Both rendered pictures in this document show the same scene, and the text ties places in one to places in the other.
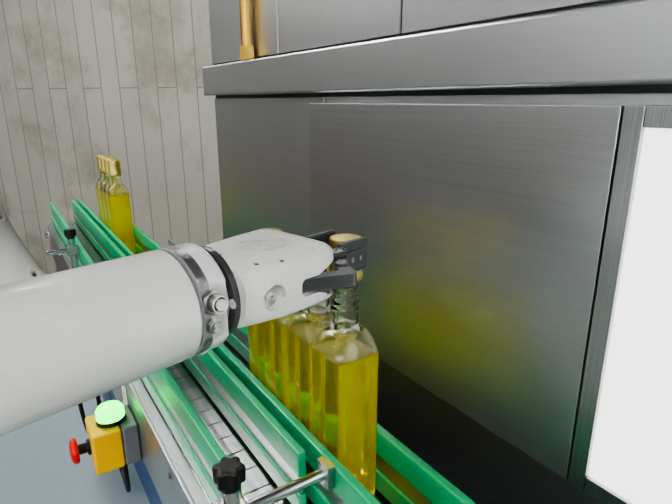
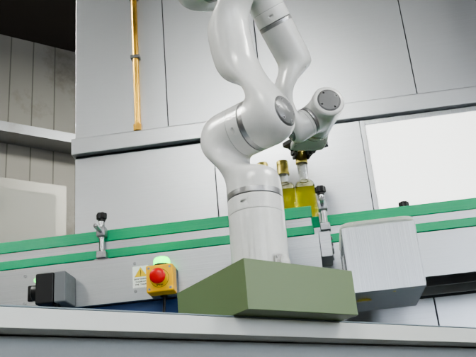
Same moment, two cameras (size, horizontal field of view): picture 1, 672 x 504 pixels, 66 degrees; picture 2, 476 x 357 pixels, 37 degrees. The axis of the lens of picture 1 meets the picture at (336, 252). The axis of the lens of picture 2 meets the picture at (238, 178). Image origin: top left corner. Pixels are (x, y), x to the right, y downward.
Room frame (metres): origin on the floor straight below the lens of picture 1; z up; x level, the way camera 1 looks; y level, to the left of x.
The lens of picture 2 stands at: (-0.55, 1.63, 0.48)
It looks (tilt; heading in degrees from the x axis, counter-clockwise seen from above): 22 degrees up; 308
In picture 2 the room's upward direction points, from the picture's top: 5 degrees counter-clockwise
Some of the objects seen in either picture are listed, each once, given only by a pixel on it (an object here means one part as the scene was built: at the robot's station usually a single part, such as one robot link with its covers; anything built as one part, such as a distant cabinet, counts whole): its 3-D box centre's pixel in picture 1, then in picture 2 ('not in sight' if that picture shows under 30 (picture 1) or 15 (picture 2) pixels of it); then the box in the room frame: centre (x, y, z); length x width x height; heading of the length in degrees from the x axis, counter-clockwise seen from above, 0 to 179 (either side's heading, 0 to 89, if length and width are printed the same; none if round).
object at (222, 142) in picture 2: not in sight; (239, 156); (0.35, 0.48, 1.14); 0.19 x 0.12 x 0.24; 179
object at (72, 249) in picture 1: (63, 255); not in sight; (1.26, 0.70, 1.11); 0.07 x 0.04 x 0.13; 123
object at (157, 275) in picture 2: (81, 449); (158, 276); (0.70, 0.41, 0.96); 0.04 x 0.03 x 0.04; 33
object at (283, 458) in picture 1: (124, 270); not in sight; (1.20, 0.52, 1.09); 1.75 x 0.01 x 0.08; 33
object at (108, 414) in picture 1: (109, 412); (161, 262); (0.73, 0.37, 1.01); 0.04 x 0.04 x 0.03
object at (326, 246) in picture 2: not in sight; (326, 248); (0.41, 0.06, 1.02); 0.09 x 0.04 x 0.07; 123
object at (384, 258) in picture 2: not in sight; (379, 271); (0.27, 0.07, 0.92); 0.27 x 0.17 x 0.15; 123
